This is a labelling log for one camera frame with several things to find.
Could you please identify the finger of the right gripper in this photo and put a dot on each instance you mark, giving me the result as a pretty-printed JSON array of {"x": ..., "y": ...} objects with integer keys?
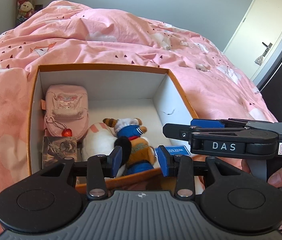
[
  {"x": 183, "y": 132},
  {"x": 220, "y": 123}
]

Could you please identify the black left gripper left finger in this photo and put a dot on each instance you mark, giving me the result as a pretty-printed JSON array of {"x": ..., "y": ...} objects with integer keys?
[{"x": 54, "y": 196}]

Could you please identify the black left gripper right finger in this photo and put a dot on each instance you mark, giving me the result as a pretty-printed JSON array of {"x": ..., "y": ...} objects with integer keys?
[{"x": 228, "y": 197}]

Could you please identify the brown plush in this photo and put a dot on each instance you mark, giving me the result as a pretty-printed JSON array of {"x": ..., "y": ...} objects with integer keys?
[{"x": 137, "y": 154}]

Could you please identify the white pink black plush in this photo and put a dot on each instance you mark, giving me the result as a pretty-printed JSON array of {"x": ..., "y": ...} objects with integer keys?
[{"x": 100, "y": 140}]

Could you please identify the blue Ocean Park tag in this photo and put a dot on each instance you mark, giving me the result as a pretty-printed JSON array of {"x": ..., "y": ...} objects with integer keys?
[{"x": 172, "y": 150}]

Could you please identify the orange cardboard storage box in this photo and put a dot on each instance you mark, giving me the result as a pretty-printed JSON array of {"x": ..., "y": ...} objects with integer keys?
[{"x": 114, "y": 91}]

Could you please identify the pink pouch with red charm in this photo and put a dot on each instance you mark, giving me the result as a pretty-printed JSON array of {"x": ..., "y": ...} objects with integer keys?
[{"x": 66, "y": 111}]

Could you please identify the pink patterned duvet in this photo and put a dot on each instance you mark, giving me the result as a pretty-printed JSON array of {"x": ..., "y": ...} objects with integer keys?
[{"x": 67, "y": 32}]

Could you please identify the white door with handle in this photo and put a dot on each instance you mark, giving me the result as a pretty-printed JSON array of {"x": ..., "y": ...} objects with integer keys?
[{"x": 257, "y": 40}]

